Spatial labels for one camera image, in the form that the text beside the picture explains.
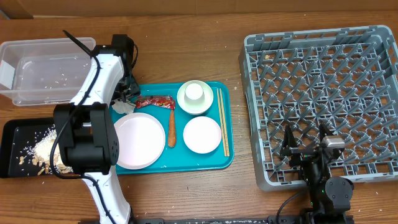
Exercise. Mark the large white plate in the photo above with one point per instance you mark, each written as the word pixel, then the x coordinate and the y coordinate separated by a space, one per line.
pixel 141 140

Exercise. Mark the white cup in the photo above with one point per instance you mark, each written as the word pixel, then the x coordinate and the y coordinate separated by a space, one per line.
pixel 194 92

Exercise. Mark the white napkin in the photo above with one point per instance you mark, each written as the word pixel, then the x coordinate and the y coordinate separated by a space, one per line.
pixel 123 107

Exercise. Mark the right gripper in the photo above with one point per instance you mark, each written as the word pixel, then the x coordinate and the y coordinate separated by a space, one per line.
pixel 301 155

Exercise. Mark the teal serving tray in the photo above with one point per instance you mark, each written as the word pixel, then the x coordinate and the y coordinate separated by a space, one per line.
pixel 180 158

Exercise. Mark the small white plate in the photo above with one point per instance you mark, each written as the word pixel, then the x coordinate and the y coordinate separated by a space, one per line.
pixel 202 135

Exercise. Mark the left wooden chopstick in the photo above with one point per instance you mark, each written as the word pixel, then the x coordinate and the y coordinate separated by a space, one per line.
pixel 221 122

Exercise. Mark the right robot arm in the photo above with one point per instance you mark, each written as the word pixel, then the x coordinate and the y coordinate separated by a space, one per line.
pixel 329 196

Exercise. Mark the grey dishwasher rack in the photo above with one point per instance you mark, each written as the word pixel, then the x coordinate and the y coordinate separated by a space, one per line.
pixel 344 78

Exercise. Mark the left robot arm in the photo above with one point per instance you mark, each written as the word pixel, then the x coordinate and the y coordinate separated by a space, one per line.
pixel 87 146

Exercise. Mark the black plastic tray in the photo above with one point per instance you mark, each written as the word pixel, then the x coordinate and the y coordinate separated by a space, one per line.
pixel 13 135

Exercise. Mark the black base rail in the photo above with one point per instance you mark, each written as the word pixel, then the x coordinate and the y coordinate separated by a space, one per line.
pixel 267 220

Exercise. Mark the wooden chopstick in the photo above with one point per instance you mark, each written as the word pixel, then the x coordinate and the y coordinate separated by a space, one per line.
pixel 221 122
pixel 223 117

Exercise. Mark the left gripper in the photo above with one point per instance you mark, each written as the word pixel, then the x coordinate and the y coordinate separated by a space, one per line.
pixel 134 89

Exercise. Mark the red snack wrapper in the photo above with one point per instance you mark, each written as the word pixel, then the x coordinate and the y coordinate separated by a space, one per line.
pixel 156 100

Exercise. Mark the right wooden chopstick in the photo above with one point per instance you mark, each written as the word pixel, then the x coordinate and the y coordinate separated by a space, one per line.
pixel 223 117

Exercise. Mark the rice and food scraps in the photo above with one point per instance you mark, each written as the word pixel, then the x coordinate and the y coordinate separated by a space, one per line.
pixel 35 153

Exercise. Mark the orange carrot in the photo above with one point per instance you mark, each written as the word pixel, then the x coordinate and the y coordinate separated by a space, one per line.
pixel 172 139

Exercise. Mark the clear plastic bin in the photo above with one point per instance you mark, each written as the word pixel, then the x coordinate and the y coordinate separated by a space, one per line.
pixel 42 71

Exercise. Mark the white bowl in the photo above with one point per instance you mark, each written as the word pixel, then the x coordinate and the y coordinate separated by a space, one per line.
pixel 195 107

